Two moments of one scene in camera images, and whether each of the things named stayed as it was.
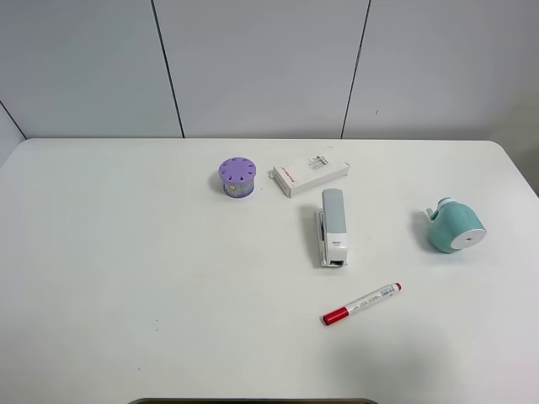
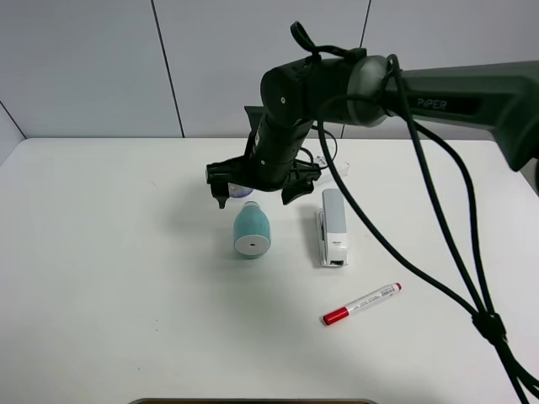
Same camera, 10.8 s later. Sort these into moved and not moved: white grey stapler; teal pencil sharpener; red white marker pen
Moved: teal pencil sharpener
Not moved: red white marker pen; white grey stapler
